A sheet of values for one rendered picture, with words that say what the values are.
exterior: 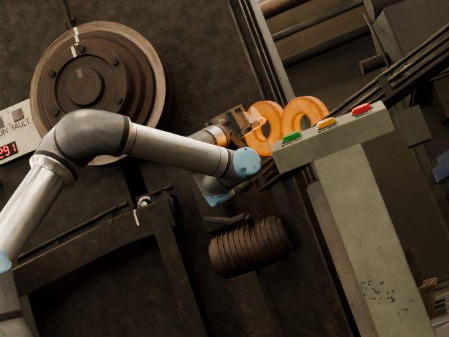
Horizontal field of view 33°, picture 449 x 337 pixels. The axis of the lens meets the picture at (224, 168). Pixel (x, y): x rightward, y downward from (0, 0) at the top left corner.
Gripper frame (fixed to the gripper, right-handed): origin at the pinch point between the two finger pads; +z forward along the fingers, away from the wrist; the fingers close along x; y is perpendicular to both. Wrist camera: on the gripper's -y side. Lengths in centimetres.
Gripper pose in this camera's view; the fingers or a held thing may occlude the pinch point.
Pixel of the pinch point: (263, 122)
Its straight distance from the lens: 219.5
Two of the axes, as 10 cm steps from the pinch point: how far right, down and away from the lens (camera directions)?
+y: -4.9, -8.7, 0.0
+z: 6.2, -3.5, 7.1
